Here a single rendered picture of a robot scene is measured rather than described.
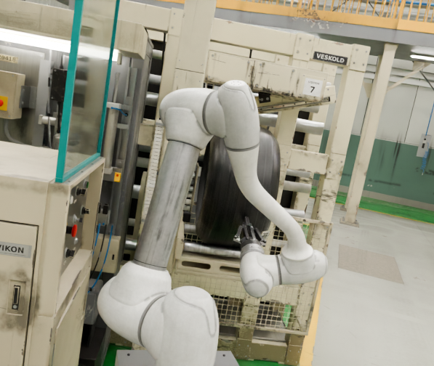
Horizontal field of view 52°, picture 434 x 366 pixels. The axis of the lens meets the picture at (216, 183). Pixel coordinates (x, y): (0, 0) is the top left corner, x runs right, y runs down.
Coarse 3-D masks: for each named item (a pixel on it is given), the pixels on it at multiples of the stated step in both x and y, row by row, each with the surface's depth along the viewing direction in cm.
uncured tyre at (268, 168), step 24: (216, 144) 187; (264, 144) 187; (216, 168) 181; (264, 168) 181; (216, 192) 179; (240, 192) 179; (216, 216) 182; (240, 216) 182; (264, 216) 183; (216, 240) 193
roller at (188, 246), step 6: (186, 246) 195; (192, 246) 195; (198, 246) 196; (204, 246) 196; (210, 246) 197; (216, 246) 197; (222, 246) 198; (198, 252) 196; (204, 252) 196; (210, 252) 196; (216, 252) 197; (222, 252) 197; (228, 252) 197; (234, 252) 197; (240, 252) 198
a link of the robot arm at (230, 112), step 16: (208, 96) 126; (224, 96) 120; (240, 96) 119; (208, 112) 124; (224, 112) 122; (240, 112) 120; (256, 112) 123; (208, 128) 127; (224, 128) 124; (240, 128) 122; (256, 128) 124; (240, 144) 124; (256, 144) 126
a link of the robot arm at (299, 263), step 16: (240, 160) 128; (256, 160) 130; (240, 176) 131; (256, 176) 133; (256, 192) 134; (272, 208) 137; (288, 224) 139; (288, 240) 144; (304, 240) 143; (288, 256) 144; (304, 256) 143; (320, 256) 146; (288, 272) 145; (304, 272) 144; (320, 272) 145
